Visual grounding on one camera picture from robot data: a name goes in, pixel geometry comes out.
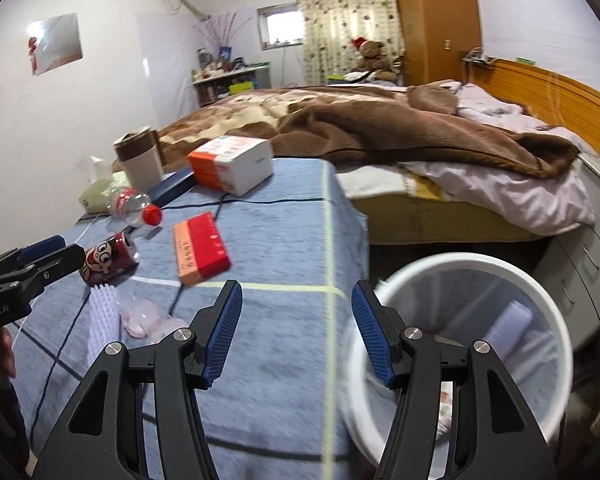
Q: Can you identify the wooden wardrobe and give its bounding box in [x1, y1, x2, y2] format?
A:
[387, 0, 483, 86]

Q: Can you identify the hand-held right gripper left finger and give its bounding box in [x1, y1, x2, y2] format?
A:
[31, 280, 243, 480]

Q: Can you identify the square wall mirror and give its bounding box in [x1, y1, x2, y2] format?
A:
[27, 12, 83, 76]

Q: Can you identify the dark blue glasses case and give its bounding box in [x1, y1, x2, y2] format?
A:
[147, 166, 197, 207]

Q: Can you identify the clear bottle with red label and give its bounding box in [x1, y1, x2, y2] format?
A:
[104, 186, 163, 228]

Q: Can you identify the red cartoon can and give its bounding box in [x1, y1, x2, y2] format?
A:
[80, 231, 141, 287]

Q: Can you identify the cluttered shelf unit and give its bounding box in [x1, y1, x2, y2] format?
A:
[191, 60, 272, 108]

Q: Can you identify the vase of dry branches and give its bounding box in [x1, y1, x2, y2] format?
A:
[192, 10, 253, 68]

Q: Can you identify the brown plush blanket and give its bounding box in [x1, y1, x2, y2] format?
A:
[112, 81, 581, 179]

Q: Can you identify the pale pink duvet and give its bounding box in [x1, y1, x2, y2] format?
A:
[400, 82, 596, 238]

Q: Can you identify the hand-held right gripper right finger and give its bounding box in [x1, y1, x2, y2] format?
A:
[351, 280, 561, 480]

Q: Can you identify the green tissue pack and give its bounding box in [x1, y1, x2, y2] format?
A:
[77, 156, 131, 213]

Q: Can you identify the person's left forearm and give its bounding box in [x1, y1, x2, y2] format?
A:
[0, 375, 31, 476]

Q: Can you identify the clear plastic wrapper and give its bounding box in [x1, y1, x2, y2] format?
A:
[117, 294, 188, 342]

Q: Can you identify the white ridged foam wrap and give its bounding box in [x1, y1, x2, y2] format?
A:
[86, 284, 119, 357]

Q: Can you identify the white mesh trash bin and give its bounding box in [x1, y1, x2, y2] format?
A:
[347, 252, 576, 468]

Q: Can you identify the wooden bed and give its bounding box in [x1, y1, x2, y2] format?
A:
[350, 57, 600, 246]

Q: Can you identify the person's left hand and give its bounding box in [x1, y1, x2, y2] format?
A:
[0, 328, 17, 379]

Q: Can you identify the small window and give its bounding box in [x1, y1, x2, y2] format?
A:
[256, 4, 303, 51]

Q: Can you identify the brown teddy bear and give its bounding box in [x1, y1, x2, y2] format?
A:
[351, 36, 398, 79]

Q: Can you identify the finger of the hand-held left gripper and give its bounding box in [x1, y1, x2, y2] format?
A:
[14, 243, 87, 295]
[0, 235, 67, 275]

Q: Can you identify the red box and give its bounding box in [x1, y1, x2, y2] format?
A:
[172, 212, 232, 288]

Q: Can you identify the cream tumbler with brown lid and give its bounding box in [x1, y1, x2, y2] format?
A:
[113, 126, 165, 192]

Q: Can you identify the orange and white box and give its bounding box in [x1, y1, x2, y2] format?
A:
[186, 135, 275, 197]

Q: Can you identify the heart patterned curtain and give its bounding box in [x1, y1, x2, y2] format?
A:
[292, 0, 406, 86]

